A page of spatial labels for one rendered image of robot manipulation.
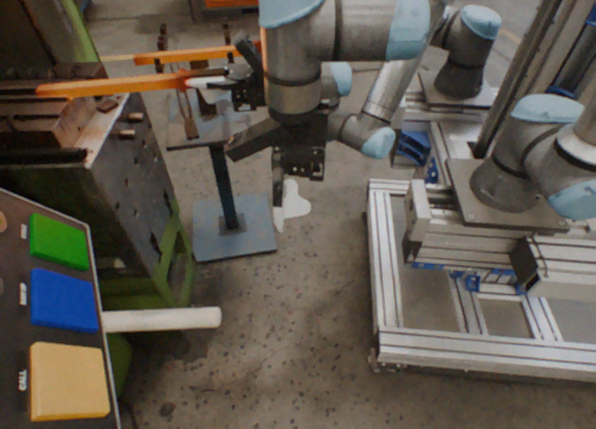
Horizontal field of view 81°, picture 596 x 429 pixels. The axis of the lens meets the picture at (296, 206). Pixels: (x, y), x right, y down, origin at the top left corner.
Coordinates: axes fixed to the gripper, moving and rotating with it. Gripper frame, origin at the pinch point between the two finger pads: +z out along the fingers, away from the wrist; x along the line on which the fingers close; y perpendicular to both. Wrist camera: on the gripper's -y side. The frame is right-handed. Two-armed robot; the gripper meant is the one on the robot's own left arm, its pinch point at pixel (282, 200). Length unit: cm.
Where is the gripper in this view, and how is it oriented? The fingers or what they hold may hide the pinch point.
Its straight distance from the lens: 63.4
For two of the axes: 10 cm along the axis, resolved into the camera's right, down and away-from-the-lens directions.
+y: 10.0, 0.7, -0.7
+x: 1.0, -7.3, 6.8
